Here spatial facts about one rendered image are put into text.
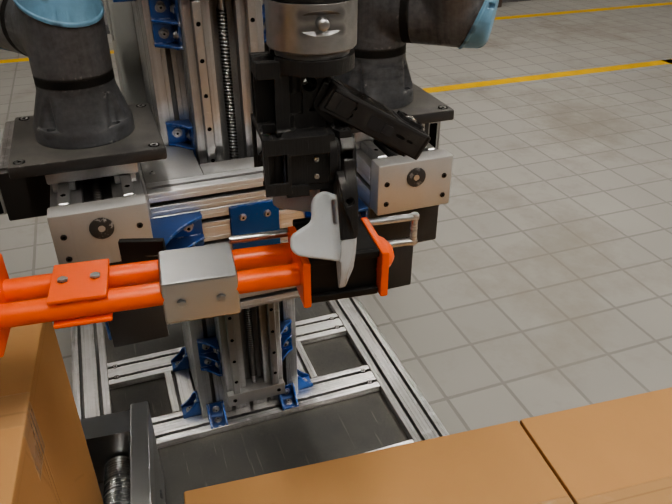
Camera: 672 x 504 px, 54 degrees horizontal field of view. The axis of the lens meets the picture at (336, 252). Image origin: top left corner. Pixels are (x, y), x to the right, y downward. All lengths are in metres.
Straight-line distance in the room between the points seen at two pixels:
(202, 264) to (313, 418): 1.11
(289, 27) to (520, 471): 0.86
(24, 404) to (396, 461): 0.64
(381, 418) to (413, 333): 0.65
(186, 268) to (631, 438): 0.91
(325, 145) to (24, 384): 0.41
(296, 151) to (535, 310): 1.99
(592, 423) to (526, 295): 1.31
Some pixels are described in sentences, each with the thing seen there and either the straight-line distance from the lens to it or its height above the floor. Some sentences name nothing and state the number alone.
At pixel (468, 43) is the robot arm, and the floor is 1.16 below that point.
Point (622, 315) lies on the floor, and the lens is 2.57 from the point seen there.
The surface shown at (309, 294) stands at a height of 1.07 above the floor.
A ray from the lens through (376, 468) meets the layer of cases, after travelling 1.15.
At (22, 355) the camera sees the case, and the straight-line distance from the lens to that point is 0.81.
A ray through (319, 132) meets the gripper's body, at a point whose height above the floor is 1.22.
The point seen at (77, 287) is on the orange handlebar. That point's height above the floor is 1.09.
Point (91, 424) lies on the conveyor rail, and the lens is 1.22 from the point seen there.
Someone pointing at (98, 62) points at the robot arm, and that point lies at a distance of 1.06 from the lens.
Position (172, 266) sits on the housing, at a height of 1.09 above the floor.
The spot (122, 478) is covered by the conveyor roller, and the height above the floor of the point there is 0.55.
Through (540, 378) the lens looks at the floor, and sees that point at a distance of 2.20.
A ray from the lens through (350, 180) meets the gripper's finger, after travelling 0.56.
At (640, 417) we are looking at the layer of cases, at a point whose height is 0.54.
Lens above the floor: 1.42
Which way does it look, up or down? 32 degrees down
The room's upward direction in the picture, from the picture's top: straight up
